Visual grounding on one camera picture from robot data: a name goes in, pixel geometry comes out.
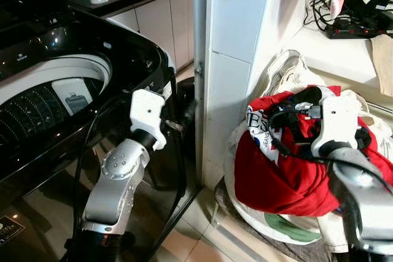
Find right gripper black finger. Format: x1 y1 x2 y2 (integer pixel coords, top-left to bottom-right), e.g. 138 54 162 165
353 123 373 153
269 106 321 147

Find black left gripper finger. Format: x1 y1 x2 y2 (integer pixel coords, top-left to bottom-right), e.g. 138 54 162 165
178 99 198 125

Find red printed jersey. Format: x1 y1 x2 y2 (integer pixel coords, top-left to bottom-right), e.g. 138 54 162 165
233 86 393 217

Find black top-load washing machine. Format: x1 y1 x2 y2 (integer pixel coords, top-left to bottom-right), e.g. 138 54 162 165
0 0 198 214

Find cream white garment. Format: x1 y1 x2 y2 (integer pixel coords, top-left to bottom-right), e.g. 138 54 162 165
224 49 393 253

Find beige cloth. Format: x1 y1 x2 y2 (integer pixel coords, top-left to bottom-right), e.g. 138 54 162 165
370 34 393 98

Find black power strip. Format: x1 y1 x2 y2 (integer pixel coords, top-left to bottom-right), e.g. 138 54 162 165
325 20 393 40

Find white kitchen cabinet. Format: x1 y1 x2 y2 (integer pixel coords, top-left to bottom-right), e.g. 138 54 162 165
103 0 195 74

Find green cloth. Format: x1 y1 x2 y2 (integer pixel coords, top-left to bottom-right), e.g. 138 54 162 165
264 212 322 242

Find grey floor mat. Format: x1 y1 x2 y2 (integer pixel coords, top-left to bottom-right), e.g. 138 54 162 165
213 179 326 262

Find black washer sticker label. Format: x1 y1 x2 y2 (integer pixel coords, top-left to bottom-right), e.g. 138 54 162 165
0 213 26 248

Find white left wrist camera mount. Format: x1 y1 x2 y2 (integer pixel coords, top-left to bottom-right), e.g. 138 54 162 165
130 88 168 152

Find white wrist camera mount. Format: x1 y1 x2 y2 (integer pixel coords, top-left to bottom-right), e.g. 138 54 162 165
311 94 364 158
130 88 168 152

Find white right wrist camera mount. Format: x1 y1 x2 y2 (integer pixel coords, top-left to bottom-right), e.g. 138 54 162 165
311 94 364 158

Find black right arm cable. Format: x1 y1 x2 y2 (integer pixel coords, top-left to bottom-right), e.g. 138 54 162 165
269 107 393 196

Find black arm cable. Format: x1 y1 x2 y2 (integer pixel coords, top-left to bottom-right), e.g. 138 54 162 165
71 109 102 229
269 107 393 196

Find grey metal door frame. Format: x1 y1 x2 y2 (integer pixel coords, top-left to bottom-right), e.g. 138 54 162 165
192 0 210 190

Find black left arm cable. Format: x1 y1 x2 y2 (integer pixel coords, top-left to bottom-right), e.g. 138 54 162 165
71 109 102 229

